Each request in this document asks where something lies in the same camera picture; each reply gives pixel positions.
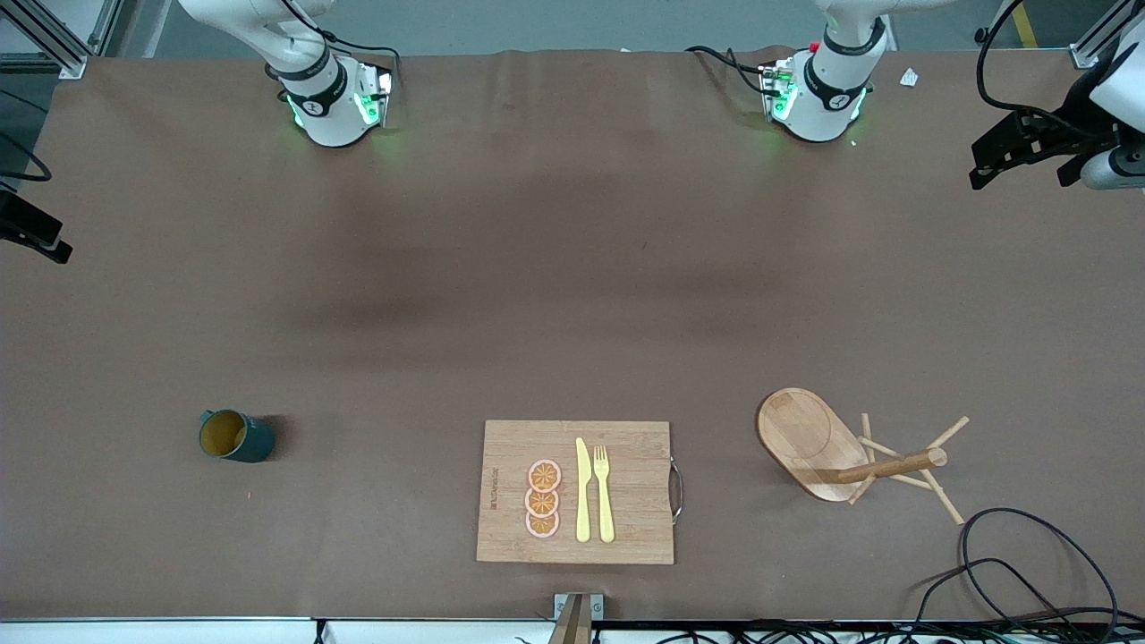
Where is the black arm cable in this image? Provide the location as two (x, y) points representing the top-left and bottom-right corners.
(284, 0), (401, 68)
(975, 0), (1088, 122)

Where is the black loose cable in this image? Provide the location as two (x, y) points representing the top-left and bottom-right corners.
(960, 507), (1121, 631)
(911, 557), (1074, 644)

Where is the wooden cutting board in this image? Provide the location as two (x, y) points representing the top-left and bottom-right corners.
(476, 420), (685, 566)

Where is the black left base cable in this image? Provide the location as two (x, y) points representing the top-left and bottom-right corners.
(684, 45), (775, 97)

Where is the yellow plastic knife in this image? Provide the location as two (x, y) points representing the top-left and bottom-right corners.
(575, 437), (593, 544)

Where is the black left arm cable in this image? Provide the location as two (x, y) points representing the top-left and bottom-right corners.
(975, 0), (1088, 122)

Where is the yellow plastic fork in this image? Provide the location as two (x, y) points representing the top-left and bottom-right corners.
(594, 445), (616, 544)

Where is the wooden mug rack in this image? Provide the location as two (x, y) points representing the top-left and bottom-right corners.
(756, 387), (971, 527)

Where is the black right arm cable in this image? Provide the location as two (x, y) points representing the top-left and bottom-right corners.
(284, 0), (401, 68)

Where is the teal mug with yellow inside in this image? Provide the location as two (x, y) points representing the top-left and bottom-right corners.
(199, 409), (276, 464)

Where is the aluminium frame profile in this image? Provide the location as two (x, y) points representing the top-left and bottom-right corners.
(1069, 0), (1141, 71)
(0, 0), (122, 80)

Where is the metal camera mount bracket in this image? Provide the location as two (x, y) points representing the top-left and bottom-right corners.
(547, 592), (605, 644)

